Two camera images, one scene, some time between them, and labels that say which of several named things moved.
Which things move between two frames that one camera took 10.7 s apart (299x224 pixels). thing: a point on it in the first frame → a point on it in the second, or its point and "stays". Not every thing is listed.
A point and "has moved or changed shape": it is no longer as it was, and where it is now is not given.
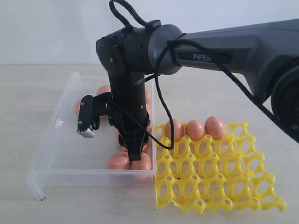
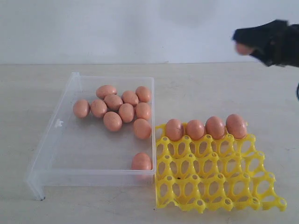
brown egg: x=215 y=127 stays
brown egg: x=178 y=130 stays
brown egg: x=195 y=129 stays
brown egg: x=144 y=164 stays
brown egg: x=117 y=133 has moved or changed shape
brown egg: x=120 y=160 → x=236 y=126
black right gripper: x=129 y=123 → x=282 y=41
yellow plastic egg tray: x=226 y=173 stays
